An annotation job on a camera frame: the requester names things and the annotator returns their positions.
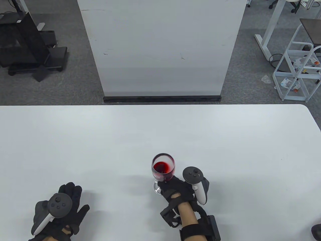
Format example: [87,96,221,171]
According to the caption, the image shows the person's right hand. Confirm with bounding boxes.
[157,176,210,205]

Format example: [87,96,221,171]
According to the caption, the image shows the person's left hand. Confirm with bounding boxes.
[30,183,90,241]

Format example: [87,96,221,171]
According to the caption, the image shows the clear wine glass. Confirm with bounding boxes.
[151,153,175,195]

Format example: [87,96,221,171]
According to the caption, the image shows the person's right forearm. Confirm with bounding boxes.
[178,202,207,241]

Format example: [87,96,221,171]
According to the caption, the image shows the grey and white hand controller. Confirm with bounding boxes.
[183,166,208,205]
[31,193,72,236]

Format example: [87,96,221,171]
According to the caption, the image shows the white table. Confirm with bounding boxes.
[0,104,321,241]

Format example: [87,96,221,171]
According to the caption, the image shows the black partition base bar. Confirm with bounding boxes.
[103,95,222,103]

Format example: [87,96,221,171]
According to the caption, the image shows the white partition board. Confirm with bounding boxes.
[76,0,247,97]

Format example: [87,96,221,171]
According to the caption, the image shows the black rounded object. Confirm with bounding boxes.
[311,223,321,240]

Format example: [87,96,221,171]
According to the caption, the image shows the black wheeled stand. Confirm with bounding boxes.
[8,46,68,76]

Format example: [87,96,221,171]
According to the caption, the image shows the crumpled white packet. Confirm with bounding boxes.
[280,77,293,89]

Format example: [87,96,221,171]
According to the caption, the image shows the small black box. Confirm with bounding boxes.
[40,31,57,47]

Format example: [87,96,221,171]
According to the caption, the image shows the black monitor stand cart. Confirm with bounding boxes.
[0,11,49,68]

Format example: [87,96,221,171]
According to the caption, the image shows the pile of crumpled wrappers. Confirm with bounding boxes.
[292,56,321,74]

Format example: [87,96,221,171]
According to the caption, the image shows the brown board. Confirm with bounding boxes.
[300,18,321,47]

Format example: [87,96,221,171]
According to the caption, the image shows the black glove sensor bracket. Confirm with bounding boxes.
[160,200,182,228]

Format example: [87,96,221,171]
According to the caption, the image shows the black glove cable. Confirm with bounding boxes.
[194,205,208,221]

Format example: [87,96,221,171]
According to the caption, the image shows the black wrist strap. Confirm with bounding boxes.
[179,224,210,241]

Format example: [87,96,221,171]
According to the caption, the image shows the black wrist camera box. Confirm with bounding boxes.
[204,215,221,241]

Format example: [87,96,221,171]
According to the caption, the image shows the black floor cable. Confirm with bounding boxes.
[269,53,285,68]

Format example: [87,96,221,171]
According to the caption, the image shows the white wire rack cart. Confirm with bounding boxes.
[273,24,321,102]

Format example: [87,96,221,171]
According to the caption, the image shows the white desk frame leg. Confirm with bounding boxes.
[255,0,287,61]

